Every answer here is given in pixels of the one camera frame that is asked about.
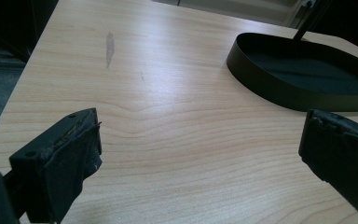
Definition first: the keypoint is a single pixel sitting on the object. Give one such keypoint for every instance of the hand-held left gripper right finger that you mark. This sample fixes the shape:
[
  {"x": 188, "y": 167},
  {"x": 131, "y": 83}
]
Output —
[{"x": 341, "y": 155}]

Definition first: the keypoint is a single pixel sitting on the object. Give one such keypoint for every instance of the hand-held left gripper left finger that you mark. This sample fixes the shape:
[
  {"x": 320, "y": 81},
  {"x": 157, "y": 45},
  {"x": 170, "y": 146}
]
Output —
[{"x": 52, "y": 161}]

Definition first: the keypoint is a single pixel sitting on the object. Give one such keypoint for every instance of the black oval metal tray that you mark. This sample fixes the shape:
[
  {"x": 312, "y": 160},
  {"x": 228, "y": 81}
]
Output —
[{"x": 295, "y": 84}]

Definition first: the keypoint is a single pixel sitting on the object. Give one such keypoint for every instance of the black metal rod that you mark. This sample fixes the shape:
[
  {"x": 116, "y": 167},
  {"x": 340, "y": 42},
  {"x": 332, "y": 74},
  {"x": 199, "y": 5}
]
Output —
[{"x": 310, "y": 19}]

